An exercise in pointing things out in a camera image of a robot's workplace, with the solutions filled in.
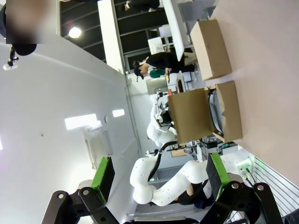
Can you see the green-padded black right gripper left finger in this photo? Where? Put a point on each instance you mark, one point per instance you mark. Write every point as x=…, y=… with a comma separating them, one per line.
x=102, y=178

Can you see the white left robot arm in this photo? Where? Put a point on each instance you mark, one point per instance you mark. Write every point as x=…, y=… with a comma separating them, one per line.
x=144, y=177

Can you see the ceiling air conditioner vent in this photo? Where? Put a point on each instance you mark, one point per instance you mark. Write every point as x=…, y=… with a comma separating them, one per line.
x=98, y=144

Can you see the round ceiling light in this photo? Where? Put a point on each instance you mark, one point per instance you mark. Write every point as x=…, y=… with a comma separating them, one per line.
x=74, y=32

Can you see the white slatted panel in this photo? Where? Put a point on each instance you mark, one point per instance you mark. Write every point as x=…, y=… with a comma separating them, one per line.
x=275, y=184

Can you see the cardboard box with stapler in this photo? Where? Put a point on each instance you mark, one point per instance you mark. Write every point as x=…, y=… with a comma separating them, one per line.
x=189, y=116

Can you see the person in black sweater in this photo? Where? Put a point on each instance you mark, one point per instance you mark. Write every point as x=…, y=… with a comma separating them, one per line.
x=25, y=49

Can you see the green garment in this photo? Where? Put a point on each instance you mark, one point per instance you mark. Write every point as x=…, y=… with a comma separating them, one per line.
x=155, y=73

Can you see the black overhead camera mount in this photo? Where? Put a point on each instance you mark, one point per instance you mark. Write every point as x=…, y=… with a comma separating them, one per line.
x=11, y=61

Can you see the large rectangular ceiling light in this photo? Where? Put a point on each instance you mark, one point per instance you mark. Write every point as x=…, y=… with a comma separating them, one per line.
x=80, y=121

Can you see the small rectangular ceiling light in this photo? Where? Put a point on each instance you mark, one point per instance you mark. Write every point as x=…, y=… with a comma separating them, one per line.
x=118, y=113

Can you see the white table with round legs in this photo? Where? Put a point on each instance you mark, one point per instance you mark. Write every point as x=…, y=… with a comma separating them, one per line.
x=174, y=28

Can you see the bystander in black, white sneakers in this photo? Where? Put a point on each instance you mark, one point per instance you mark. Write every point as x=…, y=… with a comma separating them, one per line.
x=143, y=3

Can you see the bystander in black cap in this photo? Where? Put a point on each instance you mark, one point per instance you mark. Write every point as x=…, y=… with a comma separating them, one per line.
x=163, y=61

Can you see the green-padded black right gripper right finger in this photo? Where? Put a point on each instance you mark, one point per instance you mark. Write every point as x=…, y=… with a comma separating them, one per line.
x=218, y=178

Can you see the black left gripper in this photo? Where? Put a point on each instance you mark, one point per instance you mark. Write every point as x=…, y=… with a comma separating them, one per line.
x=165, y=117

